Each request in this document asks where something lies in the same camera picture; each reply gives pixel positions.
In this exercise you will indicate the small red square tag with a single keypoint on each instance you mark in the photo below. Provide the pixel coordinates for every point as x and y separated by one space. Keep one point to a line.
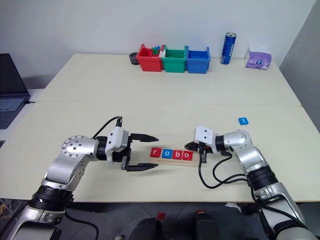
161 215

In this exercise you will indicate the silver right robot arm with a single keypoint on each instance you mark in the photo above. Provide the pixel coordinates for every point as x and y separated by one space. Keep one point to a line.
240 140

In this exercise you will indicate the blue letter t tile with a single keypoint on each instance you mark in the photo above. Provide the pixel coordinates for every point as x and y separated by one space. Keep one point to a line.
243 121

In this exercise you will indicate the red letter o tile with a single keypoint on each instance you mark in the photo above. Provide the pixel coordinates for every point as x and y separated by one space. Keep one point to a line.
187 155

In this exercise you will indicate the green toy brick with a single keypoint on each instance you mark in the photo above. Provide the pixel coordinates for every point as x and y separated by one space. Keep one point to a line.
156 51

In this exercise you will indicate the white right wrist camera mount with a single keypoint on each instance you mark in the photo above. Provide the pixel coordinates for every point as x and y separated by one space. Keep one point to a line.
203 133

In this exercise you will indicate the blue bricks pile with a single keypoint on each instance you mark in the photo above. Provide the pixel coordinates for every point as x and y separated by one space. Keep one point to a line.
197 55

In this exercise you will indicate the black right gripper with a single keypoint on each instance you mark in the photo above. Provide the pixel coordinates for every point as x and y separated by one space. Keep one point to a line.
209 149

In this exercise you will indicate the white paper scrap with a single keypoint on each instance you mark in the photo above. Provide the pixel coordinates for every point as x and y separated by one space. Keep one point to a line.
231 205

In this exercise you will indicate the black round bowl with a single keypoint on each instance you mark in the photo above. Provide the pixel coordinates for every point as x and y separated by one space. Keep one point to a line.
133 60

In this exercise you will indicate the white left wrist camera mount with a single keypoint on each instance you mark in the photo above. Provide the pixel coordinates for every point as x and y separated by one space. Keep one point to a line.
115 137

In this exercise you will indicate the blue plastic bin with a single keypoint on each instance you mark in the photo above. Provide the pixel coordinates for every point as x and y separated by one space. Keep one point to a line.
197 66

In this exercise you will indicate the wooden letter tray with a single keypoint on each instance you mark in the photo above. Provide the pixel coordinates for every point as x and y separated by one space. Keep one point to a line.
185 163

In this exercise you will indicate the blue drink can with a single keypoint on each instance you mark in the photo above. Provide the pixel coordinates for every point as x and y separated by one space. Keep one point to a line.
228 48

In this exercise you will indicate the blue toy brick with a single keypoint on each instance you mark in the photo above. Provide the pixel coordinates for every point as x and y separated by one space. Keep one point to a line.
157 47

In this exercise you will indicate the purple tissue box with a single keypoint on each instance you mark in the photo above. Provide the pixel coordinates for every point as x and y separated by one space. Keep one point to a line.
258 61

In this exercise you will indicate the red letter tile b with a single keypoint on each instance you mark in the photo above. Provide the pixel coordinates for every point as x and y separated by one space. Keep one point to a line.
177 155

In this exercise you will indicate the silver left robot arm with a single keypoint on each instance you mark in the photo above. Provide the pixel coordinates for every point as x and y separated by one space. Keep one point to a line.
75 150

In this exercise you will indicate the green plastic bin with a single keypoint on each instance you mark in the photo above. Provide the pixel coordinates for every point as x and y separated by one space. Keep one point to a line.
173 65

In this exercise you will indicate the white toy piece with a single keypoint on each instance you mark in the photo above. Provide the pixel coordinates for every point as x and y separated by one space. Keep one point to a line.
163 55

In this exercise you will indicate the red letter tile r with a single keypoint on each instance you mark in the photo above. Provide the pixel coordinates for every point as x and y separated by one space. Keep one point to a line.
156 152

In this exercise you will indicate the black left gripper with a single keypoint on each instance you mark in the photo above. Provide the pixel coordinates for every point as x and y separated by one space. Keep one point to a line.
126 153

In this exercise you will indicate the dark laptop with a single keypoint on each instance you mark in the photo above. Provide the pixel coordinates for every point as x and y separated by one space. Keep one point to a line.
11 82

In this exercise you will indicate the red plastic bin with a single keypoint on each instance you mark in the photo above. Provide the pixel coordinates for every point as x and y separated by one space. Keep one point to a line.
150 63

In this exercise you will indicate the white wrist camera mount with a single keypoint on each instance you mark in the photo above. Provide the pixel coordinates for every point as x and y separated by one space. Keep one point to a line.
203 133
115 137

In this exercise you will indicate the dark rounded shape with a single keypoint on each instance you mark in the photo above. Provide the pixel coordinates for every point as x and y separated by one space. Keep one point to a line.
207 226
146 230

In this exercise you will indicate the blue letter tile o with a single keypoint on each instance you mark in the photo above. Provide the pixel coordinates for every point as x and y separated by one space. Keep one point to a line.
167 154

